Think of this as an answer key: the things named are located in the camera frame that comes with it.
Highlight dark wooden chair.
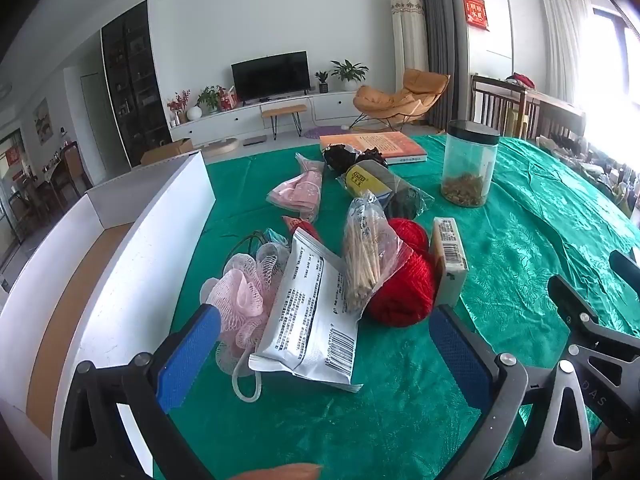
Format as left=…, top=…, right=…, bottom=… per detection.
left=471, top=74, right=526, bottom=138

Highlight brown cardboard box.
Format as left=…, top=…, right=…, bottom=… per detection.
left=141, top=137, right=195, bottom=166

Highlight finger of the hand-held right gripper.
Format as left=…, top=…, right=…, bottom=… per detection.
left=609, top=250, right=640, bottom=292
left=547, top=275, right=640, bottom=361

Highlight person's left hand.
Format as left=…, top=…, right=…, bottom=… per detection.
left=235, top=462, right=322, bottom=480

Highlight white cardboard box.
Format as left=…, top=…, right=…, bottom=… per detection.
left=0, top=150, right=217, bottom=480

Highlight green patterned tablecloth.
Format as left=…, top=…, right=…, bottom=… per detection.
left=152, top=132, right=640, bottom=480

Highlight purple round mat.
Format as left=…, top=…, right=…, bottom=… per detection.
left=304, top=126, right=351, bottom=140

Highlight black television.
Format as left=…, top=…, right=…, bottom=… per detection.
left=231, top=51, right=311, bottom=102

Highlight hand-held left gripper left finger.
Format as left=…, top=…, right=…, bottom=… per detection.
left=57, top=304, right=223, bottom=480

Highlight black lace scrunchie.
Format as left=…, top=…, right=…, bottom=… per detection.
left=322, top=144, right=388, bottom=173

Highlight dark green cord bundle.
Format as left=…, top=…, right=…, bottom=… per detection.
left=227, top=230, right=268, bottom=263

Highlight framed wall picture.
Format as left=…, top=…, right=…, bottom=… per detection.
left=32, top=97, right=53, bottom=141

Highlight wooden bench with metal legs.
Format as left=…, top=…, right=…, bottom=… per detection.
left=261, top=104, right=308, bottom=141

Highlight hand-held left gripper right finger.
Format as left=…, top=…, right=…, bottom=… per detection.
left=429, top=304, right=606, bottom=480

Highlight pile of cluttered household goods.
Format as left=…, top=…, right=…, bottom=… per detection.
left=535, top=130, right=640, bottom=211

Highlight grey curtain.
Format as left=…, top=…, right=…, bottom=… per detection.
left=404, top=0, right=473, bottom=131

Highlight orange book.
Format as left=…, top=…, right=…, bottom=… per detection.
left=319, top=131, right=429, bottom=165

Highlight red flower bouquet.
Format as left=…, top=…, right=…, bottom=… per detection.
left=166, top=90, right=192, bottom=126

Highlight small beige carton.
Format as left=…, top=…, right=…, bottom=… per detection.
left=430, top=216, right=470, bottom=307

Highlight pink socks packet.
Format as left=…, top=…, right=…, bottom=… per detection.
left=266, top=152, right=326, bottom=223

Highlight white sheer curtain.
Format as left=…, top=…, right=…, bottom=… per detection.
left=539, top=0, right=593, bottom=106

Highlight white barcode packet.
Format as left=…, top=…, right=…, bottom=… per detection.
left=248, top=227, right=365, bottom=393

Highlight red packet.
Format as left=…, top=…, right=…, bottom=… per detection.
left=282, top=216, right=321, bottom=241

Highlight large potted plant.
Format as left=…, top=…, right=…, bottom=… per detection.
left=330, top=59, right=369, bottom=92

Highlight red yarn ball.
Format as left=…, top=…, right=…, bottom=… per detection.
left=365, top=217, right=437, bottom=328

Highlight round beige floor cushion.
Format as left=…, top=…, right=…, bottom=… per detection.
left=200, top=138, right=241, bottom=157

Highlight white television cabinet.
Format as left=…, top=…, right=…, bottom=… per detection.
left=169, top=89, right=361, bottom=147

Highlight black display cabinet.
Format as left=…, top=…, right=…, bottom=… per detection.
left=100, top=0, right=173, bottom=168

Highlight cloth-covered standing air conditioner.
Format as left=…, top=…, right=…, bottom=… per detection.
left=390, top=0, right=432, bottom=123

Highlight dark wooden table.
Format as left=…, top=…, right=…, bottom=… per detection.
left=520, top=85, right=586, bottom=138

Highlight orange rocking armchair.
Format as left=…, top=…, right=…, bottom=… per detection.
left=350, top=68, right=451, bottom=128

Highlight bag of cotton swabs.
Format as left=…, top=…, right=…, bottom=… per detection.
left=341, top=191, right=413, bottom=313

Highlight wooden dining chairs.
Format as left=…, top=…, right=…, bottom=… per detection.
left=0, top=140, right=91, bottom=241

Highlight pink mesh bath pouf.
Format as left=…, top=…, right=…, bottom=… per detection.
left=200, top=242, right=291, bottom=403

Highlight packaged dark cloth roll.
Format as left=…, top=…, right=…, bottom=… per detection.
left=336, top=160, right=435, bottom=221

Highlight red wall hanging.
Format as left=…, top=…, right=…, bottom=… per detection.
left=462, top=0, right=490, bottom=31

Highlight bushy green potted plant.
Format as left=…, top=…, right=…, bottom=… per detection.
left=196, top=85, right=226, bottom=114

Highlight clear jar with black lid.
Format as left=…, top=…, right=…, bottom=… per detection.
left=440, top=120, right=501, bottom=208

